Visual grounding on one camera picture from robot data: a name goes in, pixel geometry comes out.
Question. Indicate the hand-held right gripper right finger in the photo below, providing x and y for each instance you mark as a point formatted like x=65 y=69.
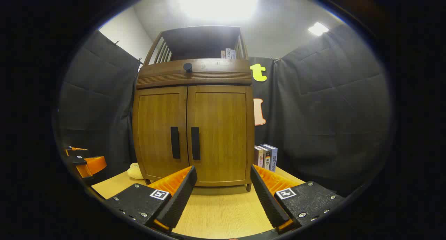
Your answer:
x=266 y=198

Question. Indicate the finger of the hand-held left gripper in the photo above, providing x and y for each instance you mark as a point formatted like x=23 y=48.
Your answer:
x=75 y=152
x=92 y=165

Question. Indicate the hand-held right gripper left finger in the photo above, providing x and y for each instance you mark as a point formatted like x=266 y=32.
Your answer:
x=181 y=194

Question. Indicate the wooden shoe cabinet door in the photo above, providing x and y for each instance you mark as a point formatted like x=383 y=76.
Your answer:
x=156 y=128
x=223 y=128

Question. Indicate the wooden double-door shoe cabinet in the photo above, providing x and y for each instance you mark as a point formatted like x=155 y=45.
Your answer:
x=200 y=41

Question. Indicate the dark spine book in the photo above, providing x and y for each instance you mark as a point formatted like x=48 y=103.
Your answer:
x=267 y=160

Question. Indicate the pink cover book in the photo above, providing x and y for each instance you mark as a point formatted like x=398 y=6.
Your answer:
x=258 y=157

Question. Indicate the cream plush toy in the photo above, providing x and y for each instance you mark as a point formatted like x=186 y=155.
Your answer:
x=135 y=171

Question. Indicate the wooden drawer with black knob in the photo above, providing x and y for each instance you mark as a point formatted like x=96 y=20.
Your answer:
x=209 y=74

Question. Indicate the small ceiling light panel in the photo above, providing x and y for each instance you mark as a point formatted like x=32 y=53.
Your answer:
x=318 y=29

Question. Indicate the large ceiling light panel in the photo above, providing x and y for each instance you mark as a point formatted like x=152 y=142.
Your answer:
x=217 y=3

